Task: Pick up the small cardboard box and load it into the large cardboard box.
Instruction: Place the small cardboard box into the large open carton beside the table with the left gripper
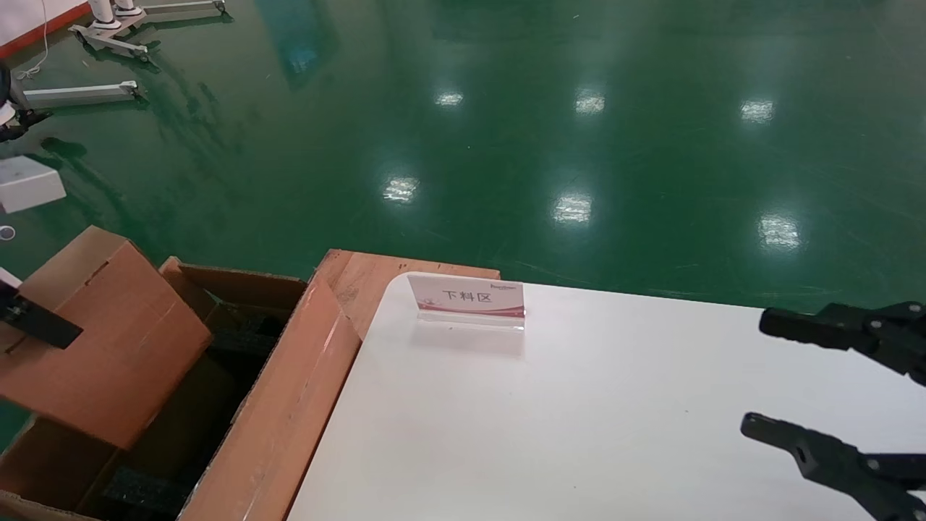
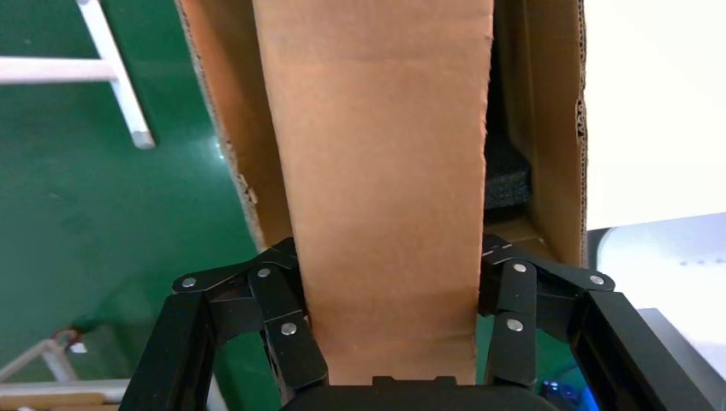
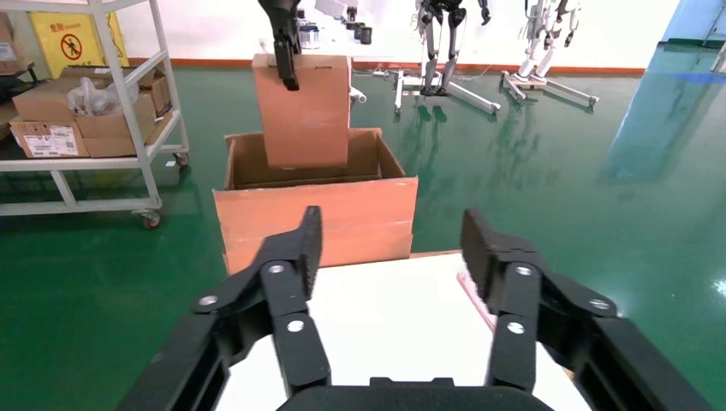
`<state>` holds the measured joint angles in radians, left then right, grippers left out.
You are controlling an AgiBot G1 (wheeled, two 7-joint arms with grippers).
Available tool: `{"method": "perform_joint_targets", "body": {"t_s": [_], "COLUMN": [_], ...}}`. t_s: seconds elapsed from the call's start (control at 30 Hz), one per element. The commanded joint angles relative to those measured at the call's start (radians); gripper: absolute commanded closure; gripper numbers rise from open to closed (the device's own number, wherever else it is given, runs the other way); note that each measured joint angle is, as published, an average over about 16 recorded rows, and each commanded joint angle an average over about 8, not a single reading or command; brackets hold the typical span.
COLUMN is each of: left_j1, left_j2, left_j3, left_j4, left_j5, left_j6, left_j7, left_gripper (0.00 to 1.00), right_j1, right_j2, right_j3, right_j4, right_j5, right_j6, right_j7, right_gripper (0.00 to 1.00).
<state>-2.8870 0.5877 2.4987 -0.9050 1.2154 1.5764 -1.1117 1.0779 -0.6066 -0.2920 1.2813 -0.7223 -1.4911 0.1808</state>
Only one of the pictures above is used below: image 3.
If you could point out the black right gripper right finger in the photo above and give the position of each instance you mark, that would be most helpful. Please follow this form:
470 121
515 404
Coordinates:
519 300

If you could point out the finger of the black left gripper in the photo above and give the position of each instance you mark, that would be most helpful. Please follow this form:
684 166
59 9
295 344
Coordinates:
286 51

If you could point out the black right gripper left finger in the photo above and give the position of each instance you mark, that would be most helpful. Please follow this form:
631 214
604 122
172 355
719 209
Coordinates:
283 295

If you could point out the small cardboard box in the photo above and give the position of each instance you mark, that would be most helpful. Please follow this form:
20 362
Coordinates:
312 119

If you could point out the large open cardboard box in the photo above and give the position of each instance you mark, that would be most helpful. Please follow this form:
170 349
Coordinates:
351 215

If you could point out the brown cardboard box with tape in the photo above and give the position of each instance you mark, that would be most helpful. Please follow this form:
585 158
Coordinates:
156 88

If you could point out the plain low cardboard box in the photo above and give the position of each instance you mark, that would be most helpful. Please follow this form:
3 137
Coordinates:
110 146

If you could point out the wide brown cardboard box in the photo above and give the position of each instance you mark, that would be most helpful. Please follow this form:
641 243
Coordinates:
45 102

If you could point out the cardboard box with shipping label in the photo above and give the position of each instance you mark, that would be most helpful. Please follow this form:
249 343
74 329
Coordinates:
48 139

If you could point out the silver metal can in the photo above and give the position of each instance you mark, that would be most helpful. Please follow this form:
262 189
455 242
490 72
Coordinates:
309 37

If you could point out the clear acrylic sign holder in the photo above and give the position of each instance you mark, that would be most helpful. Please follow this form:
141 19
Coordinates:
475 298

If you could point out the black cylinder cup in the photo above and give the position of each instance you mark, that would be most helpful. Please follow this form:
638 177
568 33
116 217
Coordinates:
366 35
357 29

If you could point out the white pipe with joint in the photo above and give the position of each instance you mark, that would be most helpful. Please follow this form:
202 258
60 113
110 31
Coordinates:
358 95

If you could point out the black silver humanoid robot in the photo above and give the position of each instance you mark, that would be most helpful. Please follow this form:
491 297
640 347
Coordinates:
439 39

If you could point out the white metal shelf cart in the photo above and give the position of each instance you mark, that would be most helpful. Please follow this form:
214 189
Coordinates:
144 136

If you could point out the clear plastic bag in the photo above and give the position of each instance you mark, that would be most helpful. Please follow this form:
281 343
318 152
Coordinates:
99 96

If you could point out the white stand of black humanoid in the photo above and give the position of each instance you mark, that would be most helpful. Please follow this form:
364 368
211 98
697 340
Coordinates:
473 97

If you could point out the yellow warning sign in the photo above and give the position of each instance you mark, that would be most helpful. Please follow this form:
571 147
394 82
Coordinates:
68 42

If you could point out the white humanoid robot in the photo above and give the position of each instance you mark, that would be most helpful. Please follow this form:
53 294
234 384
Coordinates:
547 28

